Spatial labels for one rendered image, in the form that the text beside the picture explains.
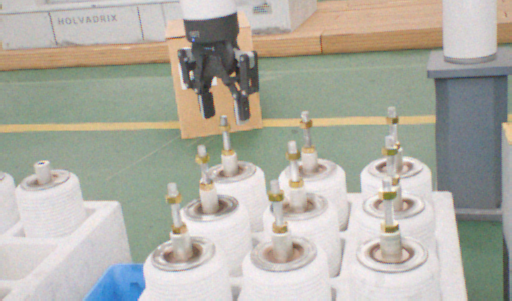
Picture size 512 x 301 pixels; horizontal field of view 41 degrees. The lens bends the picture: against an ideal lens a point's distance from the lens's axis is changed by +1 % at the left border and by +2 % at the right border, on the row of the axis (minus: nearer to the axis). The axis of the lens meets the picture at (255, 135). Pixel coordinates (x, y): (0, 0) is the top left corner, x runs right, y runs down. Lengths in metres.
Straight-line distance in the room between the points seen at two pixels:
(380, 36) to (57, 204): 1.89
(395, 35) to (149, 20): 1.09
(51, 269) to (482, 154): 0.78
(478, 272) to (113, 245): 0.60
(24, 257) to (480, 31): 0.85
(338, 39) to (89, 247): 1.87
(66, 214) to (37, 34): 2.36
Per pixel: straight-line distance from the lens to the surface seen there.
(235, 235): 0.87
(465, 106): 1.29
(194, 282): 0.76
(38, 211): 1.09
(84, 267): 1.07
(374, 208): 0.84
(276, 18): 2.89
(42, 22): 3.36
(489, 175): 1.34
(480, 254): 1.26
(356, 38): 2.76
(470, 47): 1.28
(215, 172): 1.01
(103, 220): 1.11
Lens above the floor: 0.63
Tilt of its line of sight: 19 degrees down
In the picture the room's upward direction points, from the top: 7 degrees counter-clockwise
